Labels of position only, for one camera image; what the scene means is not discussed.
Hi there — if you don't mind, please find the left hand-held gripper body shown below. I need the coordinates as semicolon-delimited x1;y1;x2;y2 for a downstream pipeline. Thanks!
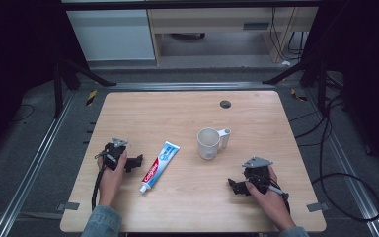
95;137;129;172

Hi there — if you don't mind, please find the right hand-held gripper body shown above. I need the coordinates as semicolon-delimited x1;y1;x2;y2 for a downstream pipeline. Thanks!
242;156;274;196

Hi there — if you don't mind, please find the person's left hand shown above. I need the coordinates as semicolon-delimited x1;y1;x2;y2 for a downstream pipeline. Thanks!
97;151;128;208

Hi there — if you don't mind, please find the person's right hand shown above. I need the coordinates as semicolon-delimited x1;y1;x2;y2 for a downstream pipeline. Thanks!
244;165;298;232

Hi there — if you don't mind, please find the blue and white toothpaste tube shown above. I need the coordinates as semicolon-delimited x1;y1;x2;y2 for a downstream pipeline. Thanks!
139;140;182;195

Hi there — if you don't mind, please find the yellow and black tape strip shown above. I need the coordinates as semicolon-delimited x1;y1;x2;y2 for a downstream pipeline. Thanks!
290;88;309;103
85;89;98;107

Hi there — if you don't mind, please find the grey tape piece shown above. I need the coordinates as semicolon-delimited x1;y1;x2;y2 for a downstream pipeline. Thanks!
56;201;81;212
306;201;330;213

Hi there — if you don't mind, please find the black metal stand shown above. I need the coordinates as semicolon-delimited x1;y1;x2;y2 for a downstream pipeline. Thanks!
262;48;344;115
52;55;117;119

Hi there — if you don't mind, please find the white cabinet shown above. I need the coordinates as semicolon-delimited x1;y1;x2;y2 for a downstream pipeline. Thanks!
66;9;156;62

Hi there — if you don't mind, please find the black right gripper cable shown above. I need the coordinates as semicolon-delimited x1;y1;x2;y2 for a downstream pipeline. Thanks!
267;177;292;214

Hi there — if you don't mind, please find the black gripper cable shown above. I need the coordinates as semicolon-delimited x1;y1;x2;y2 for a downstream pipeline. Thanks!
91;151;109;212
267;177;292;214

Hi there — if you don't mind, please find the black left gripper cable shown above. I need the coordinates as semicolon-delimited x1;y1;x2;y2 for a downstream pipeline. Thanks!
91;151;109;212

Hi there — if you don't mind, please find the white cup with handle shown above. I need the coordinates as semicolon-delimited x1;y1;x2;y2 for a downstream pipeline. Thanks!
196;127;232;161

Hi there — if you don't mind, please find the metal floor rail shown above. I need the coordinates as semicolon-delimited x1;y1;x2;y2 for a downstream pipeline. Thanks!
304;88;379;237
0;90;77;237
107;81;275;92

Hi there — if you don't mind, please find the black floor cable loop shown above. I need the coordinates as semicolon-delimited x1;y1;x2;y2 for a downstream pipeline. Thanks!
311;95;379;223

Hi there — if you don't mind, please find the thin black floor cable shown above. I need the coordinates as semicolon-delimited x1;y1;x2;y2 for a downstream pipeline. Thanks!
10;103;36;123

